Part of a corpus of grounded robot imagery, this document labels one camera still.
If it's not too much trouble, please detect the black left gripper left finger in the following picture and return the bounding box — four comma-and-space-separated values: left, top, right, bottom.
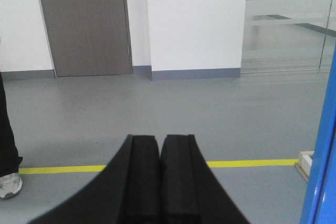
31, 135, 161, 223

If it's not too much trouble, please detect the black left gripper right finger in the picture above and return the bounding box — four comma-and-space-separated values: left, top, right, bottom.
161, 135, 249, 223

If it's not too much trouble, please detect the blue door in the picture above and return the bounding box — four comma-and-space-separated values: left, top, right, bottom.
300, 56, 335, 223

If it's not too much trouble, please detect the grey brown room door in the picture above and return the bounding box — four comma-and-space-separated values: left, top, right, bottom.
40, 0, 133, 77

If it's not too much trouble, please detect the yellow floor tape line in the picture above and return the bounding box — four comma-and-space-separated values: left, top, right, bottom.
19, 159, 299, 175

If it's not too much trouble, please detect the plywood platform base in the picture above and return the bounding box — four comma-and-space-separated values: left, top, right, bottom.
295, 163, 309, 183

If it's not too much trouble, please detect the white grey sneaker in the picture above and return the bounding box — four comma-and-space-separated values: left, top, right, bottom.
1, 173, 23, 199

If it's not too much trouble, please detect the white wooden edge beam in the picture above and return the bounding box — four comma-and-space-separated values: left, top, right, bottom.
299, 151, 314, 176

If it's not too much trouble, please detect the person black trouser leg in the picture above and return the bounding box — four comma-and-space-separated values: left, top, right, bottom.
0, 77, 23, 177

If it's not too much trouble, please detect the frosted glass partition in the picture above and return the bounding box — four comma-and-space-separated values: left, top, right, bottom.
241, 0, 335, 73

